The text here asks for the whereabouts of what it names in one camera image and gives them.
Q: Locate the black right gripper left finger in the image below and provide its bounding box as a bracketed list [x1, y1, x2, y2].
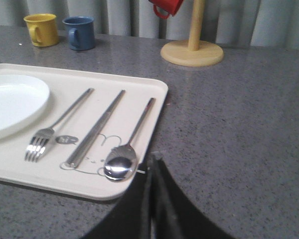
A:
[83, 156, 153, 239]

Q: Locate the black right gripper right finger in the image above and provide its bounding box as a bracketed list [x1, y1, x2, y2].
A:
[150, 155, 232, 239]

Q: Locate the silver metal spoon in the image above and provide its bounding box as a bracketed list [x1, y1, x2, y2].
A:
[103, 98, 155, 182]

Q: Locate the silver metal chopstick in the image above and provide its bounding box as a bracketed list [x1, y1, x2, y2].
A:
[70, 90, 126, 168]
[66, 89, 124, 167]

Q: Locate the silver metal fork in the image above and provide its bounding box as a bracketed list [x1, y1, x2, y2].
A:
[24, 88, 94, 162]

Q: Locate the white round plate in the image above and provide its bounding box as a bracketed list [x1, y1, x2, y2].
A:
[0, 74, 50, 139]

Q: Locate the cream rabbit serving tray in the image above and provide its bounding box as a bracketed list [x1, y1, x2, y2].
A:
[0, 64, 168, 200]

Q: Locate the wooden mug tree stand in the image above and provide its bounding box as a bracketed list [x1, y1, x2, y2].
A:
[160, 0, 224, 67]

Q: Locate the blue enamel mug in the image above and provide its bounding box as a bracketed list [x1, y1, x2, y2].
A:
[62, 16, 95, 51]

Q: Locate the red enamel mug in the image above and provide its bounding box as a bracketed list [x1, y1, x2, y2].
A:
[149, 0, 183, 19]

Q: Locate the yellow enamel mug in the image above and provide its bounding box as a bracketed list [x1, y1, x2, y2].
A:
[23, 13, 59, 47]

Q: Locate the grey pleated curtain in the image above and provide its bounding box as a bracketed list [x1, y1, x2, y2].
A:
[0, 0, 299, 49]

